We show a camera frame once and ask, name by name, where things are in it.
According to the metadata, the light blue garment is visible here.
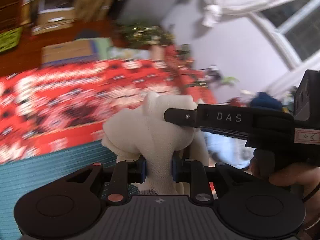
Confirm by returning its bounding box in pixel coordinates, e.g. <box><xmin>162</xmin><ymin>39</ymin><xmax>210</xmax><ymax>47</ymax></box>
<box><xmin>249</xmin><ymin>92</ymin><xmax>283</xmax><ymax>112</ymax></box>

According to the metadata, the red patterned tablecloth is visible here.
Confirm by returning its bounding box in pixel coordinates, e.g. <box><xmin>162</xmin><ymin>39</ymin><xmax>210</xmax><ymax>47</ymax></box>
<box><xmin>1</xmin><ymin>46</ymin><xmax>216</xmax><ymax>163</ymax></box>

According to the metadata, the cream knit sweater vest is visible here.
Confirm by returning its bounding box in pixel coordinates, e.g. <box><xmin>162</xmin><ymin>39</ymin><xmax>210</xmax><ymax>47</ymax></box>
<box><xmin>101</xmin><ymin>92</ymin><xmax>209</xmax><ymax>195</ymax></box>

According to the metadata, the green cutting mat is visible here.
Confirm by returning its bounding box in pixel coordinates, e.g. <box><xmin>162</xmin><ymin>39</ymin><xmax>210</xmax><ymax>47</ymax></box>
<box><xmin>0</xmin><ymin>139</ymin><xmax>141</xmax><ymax>240</ymax></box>

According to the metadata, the cardboard box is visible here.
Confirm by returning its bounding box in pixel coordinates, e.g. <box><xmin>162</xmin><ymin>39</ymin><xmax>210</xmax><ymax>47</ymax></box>
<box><xmin>41</xmin><ymin>40</ymin><xmax>99</xmax><ymax>68</ymax></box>

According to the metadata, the person's right hand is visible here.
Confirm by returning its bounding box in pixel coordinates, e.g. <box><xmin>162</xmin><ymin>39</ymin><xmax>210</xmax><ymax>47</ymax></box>
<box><xmin>249</xmin><ymin>150</ymin><xmax>319</xmax><ymax>202</ymax></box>

